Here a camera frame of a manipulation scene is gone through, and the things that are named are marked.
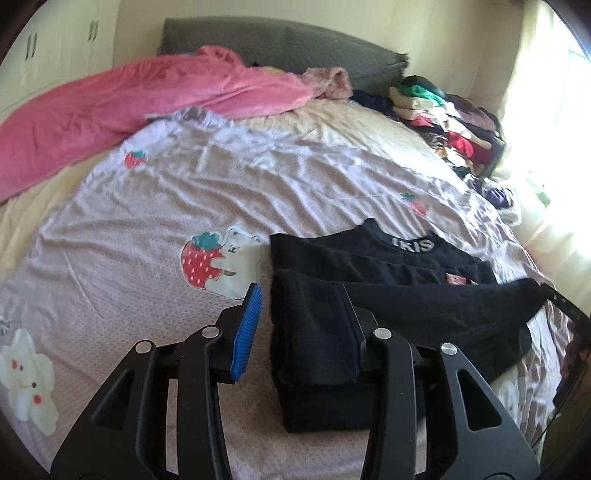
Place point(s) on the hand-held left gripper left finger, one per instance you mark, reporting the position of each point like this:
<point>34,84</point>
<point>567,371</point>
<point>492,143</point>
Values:
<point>247,332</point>

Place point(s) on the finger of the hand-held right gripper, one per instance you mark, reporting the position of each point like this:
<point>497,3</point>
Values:
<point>565,302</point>

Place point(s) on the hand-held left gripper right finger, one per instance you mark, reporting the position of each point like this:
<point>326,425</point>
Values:
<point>346,323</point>

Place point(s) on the black sweater with orange cuffs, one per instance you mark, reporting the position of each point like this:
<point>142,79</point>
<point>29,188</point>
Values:
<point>415,304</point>

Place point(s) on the pile of colourful clothes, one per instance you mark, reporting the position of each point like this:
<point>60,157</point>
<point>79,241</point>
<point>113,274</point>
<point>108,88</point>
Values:
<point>443,120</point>

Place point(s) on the person's right hand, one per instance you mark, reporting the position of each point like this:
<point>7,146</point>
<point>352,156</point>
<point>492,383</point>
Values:
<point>577,357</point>

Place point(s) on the small green object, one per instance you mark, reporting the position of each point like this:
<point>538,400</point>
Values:
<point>541,193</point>

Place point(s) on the pale curtain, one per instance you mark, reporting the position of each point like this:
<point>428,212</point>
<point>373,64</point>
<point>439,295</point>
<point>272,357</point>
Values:
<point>554,161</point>

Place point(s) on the lilac printed quilt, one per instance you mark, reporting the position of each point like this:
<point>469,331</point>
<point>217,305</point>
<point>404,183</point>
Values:
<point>138,194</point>

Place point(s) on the navy cloth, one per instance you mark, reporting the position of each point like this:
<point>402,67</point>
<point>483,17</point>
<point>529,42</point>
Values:
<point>369,100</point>

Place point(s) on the pink fluffy garment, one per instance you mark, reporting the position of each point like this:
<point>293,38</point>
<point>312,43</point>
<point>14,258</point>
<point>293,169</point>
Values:
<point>330,83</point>

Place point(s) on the pink blanket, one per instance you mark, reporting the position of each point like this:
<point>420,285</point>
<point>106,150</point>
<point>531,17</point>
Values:
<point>115,106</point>

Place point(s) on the grey padded headboard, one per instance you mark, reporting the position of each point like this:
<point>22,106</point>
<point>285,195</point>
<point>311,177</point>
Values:
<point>300,46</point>

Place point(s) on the white wardrobe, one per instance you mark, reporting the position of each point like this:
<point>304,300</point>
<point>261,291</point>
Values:
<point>60,50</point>

